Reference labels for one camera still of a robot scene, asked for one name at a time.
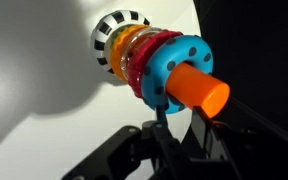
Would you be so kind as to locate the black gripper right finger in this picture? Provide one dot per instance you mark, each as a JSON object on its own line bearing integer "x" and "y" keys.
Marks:
{"x": 214, "y": 150}

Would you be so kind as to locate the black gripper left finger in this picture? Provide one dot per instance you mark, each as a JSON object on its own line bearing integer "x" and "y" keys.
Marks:
{"x": 130, "y": 153}

